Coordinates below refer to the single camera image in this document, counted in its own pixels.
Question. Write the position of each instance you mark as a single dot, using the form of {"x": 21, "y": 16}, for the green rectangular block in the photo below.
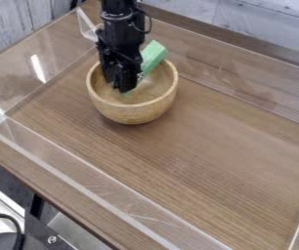
{"x": 153, "y": 55}

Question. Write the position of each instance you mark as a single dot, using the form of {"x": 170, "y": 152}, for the brown wooden bowl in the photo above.
{"x": 141, "y": 105}

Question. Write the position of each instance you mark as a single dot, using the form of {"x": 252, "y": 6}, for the metal base bracket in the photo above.
{"x": 41, "y": 237}

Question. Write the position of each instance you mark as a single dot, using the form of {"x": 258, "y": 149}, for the black table leg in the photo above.
{"x": 35, "y": 206}

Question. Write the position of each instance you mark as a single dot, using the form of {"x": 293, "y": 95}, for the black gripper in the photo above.
{"x": 118, "y": 42}

